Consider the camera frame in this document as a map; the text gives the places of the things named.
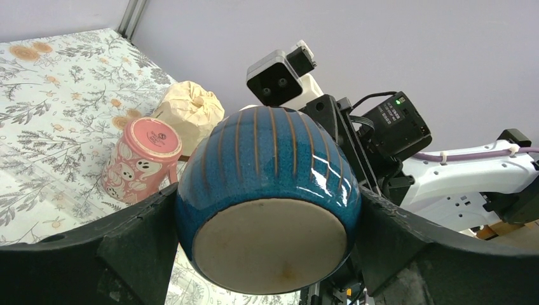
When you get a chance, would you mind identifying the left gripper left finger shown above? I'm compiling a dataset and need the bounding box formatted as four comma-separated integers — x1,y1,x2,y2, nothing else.
1,184,178,304

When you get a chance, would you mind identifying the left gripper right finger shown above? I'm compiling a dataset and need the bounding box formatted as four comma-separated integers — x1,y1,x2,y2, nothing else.
357,188,538,304

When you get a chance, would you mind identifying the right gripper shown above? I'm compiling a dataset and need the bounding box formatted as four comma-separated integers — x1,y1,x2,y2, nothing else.
301,91,432,198

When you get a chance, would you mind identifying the blue ribbed mug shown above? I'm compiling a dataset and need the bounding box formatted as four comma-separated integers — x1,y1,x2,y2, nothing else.
175,106,361,295

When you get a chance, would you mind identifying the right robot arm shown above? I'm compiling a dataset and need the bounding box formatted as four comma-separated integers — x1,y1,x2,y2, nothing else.
297,91,538,231

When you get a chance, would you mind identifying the pink ghost mug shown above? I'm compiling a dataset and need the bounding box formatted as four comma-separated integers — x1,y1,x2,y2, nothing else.
101,117,182,204

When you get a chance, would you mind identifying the clear plastic tray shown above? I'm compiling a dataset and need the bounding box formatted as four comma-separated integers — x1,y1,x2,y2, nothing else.
1,142,107,246

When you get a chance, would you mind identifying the floral tablecloth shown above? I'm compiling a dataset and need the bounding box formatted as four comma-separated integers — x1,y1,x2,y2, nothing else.
1,29,299,304

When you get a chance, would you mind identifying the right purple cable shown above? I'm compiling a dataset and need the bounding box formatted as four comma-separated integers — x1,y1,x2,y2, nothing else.
411,146,539,163

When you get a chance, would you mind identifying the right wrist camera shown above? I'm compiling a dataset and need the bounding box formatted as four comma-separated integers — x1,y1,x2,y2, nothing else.
246,40,324,110

